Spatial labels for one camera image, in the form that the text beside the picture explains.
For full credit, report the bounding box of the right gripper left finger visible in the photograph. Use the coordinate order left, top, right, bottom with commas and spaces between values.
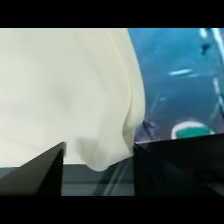
0, 141, 67, 197

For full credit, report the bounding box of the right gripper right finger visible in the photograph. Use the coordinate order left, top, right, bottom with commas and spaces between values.
133, 133, 224, 197

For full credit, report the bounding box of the cream garment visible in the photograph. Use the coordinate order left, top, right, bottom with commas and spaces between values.
0, 28, 147, 173

